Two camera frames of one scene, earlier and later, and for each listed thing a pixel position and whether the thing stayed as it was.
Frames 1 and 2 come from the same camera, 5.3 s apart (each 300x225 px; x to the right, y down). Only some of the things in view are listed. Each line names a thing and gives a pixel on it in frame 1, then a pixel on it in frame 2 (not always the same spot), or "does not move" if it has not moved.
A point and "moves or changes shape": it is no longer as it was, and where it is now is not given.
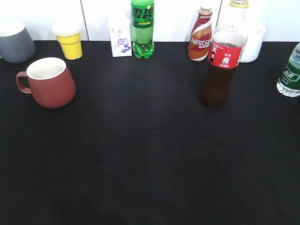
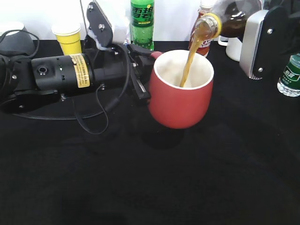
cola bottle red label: x=229 y=41 -> x=228 y=18
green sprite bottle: x=142 y=22 does not move
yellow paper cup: x=69 y=36 does not move
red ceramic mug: x=50 y=83 moves or changes shape
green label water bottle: x=288 y=85 does not move
